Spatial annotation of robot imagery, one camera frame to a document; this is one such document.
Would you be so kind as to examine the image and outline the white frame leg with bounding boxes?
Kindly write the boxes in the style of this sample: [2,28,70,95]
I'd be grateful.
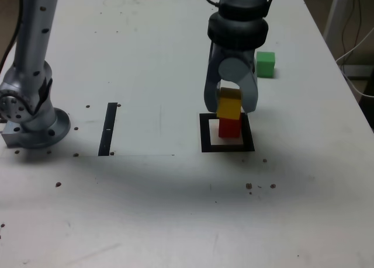
[323,0,356,55]

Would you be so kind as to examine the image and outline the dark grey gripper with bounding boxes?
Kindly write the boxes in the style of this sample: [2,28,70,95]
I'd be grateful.
[203,44,259,114]

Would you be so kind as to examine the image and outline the black tape strip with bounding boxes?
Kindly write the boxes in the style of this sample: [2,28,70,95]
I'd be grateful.
[98,102,118,157]

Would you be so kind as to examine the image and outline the yellow cube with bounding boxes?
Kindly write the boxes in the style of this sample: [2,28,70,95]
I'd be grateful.
[216,86,243,120]

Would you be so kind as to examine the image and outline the green cube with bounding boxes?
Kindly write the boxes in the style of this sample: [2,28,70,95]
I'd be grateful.
[255,51,276,78]

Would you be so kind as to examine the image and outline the red cube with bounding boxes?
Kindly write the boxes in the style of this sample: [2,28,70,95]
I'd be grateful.
[218,117,241,139]

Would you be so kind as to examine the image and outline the white cable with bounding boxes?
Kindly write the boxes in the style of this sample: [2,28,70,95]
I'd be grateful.
[335,25,374,99]

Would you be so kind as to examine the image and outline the black tape square outline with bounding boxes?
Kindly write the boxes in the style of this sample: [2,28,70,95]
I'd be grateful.
[199,112,255,154]

